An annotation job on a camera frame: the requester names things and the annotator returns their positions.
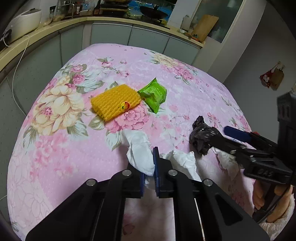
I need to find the metal spice rack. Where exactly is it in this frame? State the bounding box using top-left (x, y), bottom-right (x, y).
top-left (48, 0), bottom-right (102, 18)

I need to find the yellow foam net with sticker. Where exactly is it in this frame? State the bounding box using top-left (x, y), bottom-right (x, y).
top-left (91, 84), bottom-right (141, 122)

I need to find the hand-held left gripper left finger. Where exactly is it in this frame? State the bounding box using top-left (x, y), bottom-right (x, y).
top-left (25, 163), bottom-right (146, 241)

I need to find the green snack packet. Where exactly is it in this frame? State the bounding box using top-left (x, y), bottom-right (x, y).
top-left (137, 78), bottom-right (167, 114)

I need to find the wooden cutting board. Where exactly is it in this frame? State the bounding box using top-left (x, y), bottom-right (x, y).
top-left (191, 14), bottom-right (220, 42)

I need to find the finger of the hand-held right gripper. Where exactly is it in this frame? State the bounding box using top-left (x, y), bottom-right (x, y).
top-left (224, 126), bottom-right (279, 151)
top-left (202, 127), bottom-right (257, 163)

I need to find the frosted glass window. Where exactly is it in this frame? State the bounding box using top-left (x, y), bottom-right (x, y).
top-left (192, 0), bottom-right (244, 44)

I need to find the person's right forearm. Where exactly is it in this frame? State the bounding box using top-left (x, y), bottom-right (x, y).
top-left (258, 202), bottom-right (296, 241)

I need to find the kitchen counter with cabinets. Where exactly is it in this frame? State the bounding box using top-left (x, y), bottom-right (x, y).
top-left (0, 15), bottom-right (206, 144)

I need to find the black gas stove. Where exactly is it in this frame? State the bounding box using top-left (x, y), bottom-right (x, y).
top-left (125, 14), bottom-right (170, 29)

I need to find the black wok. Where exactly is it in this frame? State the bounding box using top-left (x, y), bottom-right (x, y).
top-left (139, 5), bottom-right (168, 20)

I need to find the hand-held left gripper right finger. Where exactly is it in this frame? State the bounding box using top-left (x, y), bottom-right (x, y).
top-left (153, 146), bottom-right (270, 241)

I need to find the person's right hand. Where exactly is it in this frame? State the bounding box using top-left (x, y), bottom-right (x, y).
top-left (253, 179), bottom-right (296, 223)

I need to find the brown hanging paper bag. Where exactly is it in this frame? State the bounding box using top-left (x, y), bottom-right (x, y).
top-left (269, 66), bottom-right (285, 91)

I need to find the crumpled cream tissue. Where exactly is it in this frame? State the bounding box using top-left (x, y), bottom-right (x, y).
top-left (211, 147), bottom-right (243, 180)

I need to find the blue printed splash panel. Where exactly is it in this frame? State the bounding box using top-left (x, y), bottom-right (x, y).
top-left (128, 0), bottom-right (177, 16)

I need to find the white power cable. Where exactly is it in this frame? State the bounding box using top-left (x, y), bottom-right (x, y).
top-left (11, 34), bottom-right (30, 116)

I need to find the dark wrapper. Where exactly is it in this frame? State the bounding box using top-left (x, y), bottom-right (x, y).
top-left (189, 116), bottom-right (216, 156)

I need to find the white rice cooker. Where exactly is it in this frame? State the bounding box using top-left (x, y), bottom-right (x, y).
top-left (3, 8), bottom-right (42, 44)

